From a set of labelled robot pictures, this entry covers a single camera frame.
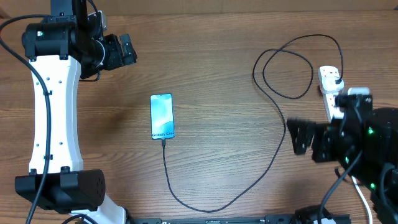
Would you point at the white power strip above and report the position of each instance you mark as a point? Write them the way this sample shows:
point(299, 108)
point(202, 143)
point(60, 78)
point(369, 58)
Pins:
point(329, 99)

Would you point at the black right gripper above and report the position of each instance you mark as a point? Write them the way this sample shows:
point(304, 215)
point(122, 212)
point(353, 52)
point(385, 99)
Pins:
point(319, 135)

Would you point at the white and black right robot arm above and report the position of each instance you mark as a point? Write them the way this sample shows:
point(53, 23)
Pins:
point(366, 149)

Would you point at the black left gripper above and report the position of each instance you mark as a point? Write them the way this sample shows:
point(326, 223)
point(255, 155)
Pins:
point(117, 59)

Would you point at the white charger plug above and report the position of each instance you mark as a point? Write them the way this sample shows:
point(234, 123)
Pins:
point(331, 85)

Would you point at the Samsung Galaxy smartphone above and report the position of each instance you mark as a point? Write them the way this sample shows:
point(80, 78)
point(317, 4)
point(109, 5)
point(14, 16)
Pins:
point(162, 116)

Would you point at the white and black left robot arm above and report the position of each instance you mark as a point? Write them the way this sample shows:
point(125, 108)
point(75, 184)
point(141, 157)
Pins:
point(62, 49)

